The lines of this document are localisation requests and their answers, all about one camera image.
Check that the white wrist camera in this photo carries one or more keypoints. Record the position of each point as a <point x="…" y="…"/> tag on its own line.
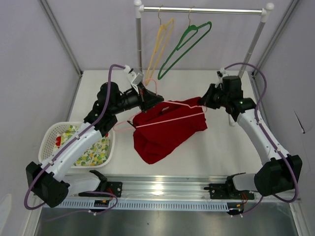
<point x="134" y="76"/>
<point x="221" y="74"/>

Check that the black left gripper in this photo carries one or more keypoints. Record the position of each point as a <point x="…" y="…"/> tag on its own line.
<point x="147" y="98"/>

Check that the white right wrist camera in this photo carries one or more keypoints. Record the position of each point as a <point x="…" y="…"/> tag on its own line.
<point x="221" y="74"/>

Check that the green hanger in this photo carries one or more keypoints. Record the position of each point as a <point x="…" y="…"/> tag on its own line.
<point x="192" y="35"/>

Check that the white plastic laundry basket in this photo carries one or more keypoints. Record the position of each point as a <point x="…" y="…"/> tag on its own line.
<point x="47" y="145"/>

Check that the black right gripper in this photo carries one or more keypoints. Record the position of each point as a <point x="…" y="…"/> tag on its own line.
<point x="206" y="100"/>

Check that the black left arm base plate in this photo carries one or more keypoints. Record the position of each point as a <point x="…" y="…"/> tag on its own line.
<point x="113" y="187"/>

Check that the white metal clothes rack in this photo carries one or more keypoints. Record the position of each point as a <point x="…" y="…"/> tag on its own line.
<point x="264" y="14"/>

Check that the aluminium mounting rail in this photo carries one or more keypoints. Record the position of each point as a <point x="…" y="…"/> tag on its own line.
<point x="160" y="188"/>

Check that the red skirt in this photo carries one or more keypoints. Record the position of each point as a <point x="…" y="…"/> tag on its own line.
<point x="154" y="143"/>

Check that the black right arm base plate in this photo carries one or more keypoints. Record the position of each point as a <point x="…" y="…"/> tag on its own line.
<point x="218" y="191"/>

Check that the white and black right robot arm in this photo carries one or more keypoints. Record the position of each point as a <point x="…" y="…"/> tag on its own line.
<point x="280" y="170"/>

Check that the lemon print cloth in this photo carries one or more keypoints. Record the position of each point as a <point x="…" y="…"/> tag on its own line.
<point x="95" y="155"/>

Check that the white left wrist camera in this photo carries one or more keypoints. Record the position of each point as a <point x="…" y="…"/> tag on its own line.
<point x="134" y="76"/>

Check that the pink wire hanger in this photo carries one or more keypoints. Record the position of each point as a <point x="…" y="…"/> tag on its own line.
<point x="204" y="110"/>

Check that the white slotted cable duct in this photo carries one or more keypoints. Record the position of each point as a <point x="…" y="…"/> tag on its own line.
<point x="146" y="205"/>

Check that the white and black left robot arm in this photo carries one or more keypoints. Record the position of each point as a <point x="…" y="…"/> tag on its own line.
<point x="99" y="121"/>

